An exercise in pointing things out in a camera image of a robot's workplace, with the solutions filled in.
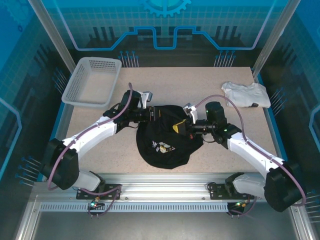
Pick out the black floral print t-shirt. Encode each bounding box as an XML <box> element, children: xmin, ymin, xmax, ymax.
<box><xmin>136</xmin><ymin>104</ymin><xmax>205</xmax><ymax>170</ymax></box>

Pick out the white folded t-shirt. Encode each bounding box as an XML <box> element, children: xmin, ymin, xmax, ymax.
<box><xmin>221</xmin><ymin>81</ymin><xmax>272</xmax><ymax>109</ymax></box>

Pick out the white perforated plastic basket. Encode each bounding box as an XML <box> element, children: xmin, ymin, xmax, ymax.
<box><xmin>61</xmin><ymin>56</ymin><xmax>123</xmax><ymax>109</ymax></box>

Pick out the right small LED connector board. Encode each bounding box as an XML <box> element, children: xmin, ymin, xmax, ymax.
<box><xmin>229</xmin><ymin>199</ymin><xmax>250</xmax><ymax>210</ymax></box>

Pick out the small led connector board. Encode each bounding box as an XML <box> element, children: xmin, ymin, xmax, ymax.
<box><xmin>229</xmin><ymin>199</ymin><xmax>250</xmax><ymax>210</ymax></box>
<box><xmin>88</xmin><ymin>198</ymin><xmax>105</xmax><ymax>209</ymax></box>

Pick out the left small LED connector board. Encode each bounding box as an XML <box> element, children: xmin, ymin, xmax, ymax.
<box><xmin>88</xmin><ymin>198</ymin><xmax>105</xmax><ymax>209</ymax></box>

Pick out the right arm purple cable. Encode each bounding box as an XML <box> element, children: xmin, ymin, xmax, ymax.
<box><xmin>196</xmin><ymin>94</ymin><xmax>308</xmax><ymax>218</ymax></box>

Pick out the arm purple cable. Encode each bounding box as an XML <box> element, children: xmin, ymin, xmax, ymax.
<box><xmin>196</xmin><ymin>94</ymin><xmax>308</xmax><ymax>218</ymax></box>
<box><xmin>47</xmin><ymin>82</ymin><xmax>133</xmax><ymax>218</ymax></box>

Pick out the aluminium mounting rail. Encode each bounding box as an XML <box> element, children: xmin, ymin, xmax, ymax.
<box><xmin>32</xmin><ymin>172</ymin><xmax>298</xmax><ymax>203</ymax></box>

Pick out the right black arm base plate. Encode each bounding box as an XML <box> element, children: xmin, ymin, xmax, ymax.
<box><xmin>207</xmin><ymin>182</ymin><xmax>256</xmax><ymax>201</ymax></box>

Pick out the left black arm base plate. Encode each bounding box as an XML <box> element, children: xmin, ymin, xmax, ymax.
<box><xmin>76</xmin><ymin>183</ymin><xmax>123</xmax><ymax>201</ymax></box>

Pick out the slotted grey cable duct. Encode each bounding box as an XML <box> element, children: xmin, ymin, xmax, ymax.
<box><xmin>39</xmin><ymin>202</ymin><xmax>230</xmax><ymax>213</ymax></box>

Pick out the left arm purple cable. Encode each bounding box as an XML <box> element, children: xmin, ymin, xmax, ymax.
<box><xmin>47</xmin><ymin>82</ymin><xmax>133</xmax><ymax>218</ymax></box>

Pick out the right aluminium frame post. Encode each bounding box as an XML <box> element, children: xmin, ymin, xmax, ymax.
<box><xmin>252</xmin><ymin>0</ymin><xmax>301</xmax><ymax>76</ymax></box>

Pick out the aluminium frame post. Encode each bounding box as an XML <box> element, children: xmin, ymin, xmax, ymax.
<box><xmin>27</xmin><ymin>0</ymin><xmax>77</xmax><ymax>73</ymax></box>
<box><xmin>252</xmin><ymin>0</ymin><xmax>301</xmax><ymax>76</ymax></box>

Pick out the left aluminium frame post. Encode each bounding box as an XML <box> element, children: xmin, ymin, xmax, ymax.
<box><xmin>27</xmin><ymin>0</ymin><xmax>77</xmax><ymax>73</ymax></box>

